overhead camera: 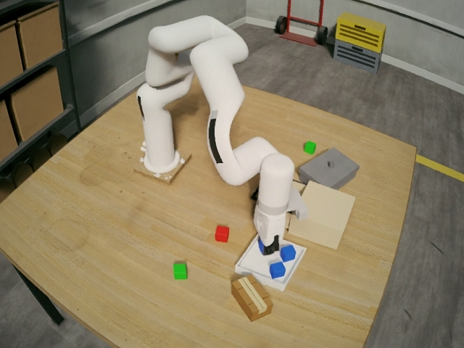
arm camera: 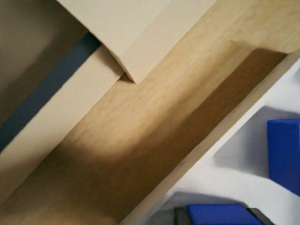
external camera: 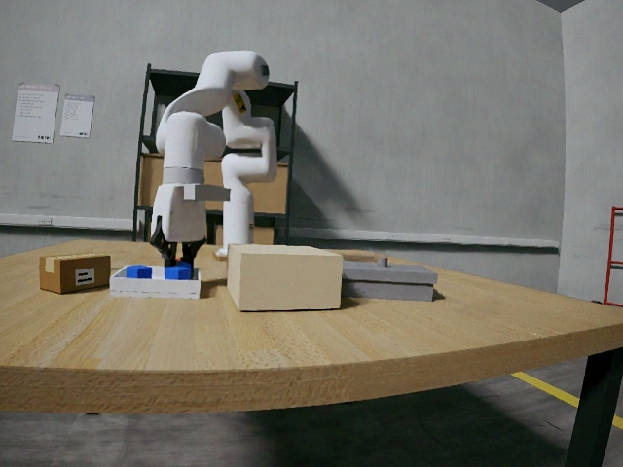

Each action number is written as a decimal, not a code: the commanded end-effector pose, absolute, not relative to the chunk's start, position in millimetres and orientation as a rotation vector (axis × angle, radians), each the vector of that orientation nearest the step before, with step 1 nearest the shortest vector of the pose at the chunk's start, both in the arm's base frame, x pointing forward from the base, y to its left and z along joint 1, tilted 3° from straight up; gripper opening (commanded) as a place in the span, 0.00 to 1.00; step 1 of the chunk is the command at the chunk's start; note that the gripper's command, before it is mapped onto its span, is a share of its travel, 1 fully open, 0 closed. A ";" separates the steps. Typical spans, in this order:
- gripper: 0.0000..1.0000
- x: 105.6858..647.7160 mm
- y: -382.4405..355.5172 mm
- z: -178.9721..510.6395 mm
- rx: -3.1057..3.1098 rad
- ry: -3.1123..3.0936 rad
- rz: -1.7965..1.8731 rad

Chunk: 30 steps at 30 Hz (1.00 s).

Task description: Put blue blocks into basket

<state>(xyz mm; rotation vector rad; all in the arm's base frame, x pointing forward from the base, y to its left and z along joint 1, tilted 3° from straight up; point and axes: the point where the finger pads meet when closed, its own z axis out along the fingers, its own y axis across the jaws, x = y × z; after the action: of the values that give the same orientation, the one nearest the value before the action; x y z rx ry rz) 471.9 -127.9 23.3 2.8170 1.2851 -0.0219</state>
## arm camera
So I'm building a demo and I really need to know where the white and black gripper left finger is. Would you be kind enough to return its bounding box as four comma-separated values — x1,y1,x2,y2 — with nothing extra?
174,207,193,225

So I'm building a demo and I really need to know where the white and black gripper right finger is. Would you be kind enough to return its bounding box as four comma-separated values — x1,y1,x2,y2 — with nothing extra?
247,207,276,225

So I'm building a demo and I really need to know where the white square tray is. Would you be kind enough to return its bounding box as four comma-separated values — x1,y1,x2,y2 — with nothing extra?
118,49,300,225

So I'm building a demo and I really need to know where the light wooden cabinet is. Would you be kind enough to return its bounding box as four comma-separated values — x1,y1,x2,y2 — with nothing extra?
0,0,217,205

